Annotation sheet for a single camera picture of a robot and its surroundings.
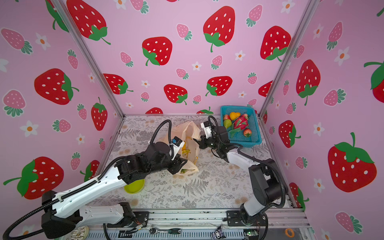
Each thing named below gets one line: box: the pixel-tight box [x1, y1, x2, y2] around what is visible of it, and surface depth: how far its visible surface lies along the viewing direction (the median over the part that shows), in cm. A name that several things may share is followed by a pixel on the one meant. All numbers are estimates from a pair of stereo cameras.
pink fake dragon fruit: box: [228, 117, 249, 138], surface depth 109 cm
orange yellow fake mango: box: [229, 112, 241, 121], surface depth 115 cm
